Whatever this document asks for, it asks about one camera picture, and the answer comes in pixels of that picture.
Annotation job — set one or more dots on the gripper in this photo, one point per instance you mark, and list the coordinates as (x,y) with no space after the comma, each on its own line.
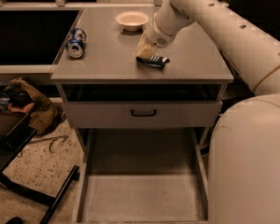
(156,35)

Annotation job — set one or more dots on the blue rxbar wrapper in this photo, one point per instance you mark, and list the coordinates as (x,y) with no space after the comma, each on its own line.
(153,61)

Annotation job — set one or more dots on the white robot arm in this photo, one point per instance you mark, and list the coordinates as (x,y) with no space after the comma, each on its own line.
(244,154)

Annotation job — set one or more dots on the grey metal drawer cabinet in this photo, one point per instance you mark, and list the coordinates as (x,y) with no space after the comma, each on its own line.
(109,72)

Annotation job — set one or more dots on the closed grey upper drawer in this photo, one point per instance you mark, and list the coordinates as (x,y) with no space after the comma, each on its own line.
(118,114)

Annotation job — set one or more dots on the open grey lower drawer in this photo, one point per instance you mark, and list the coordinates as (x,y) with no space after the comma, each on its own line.
(141,177)

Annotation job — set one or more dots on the white paper bowl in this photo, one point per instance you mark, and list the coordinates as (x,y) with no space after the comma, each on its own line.
(132,21)

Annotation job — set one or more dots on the blue pepsi can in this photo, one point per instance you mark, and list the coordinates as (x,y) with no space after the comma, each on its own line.
(76,43)

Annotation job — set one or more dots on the brown cloth bag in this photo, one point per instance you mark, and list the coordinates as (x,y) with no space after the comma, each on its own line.
(45,116)

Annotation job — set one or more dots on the black side table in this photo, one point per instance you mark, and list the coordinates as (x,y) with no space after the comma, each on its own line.
(15,134)

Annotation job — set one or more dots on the black drawer handle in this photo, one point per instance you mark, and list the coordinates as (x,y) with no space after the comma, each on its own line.
(143,114)

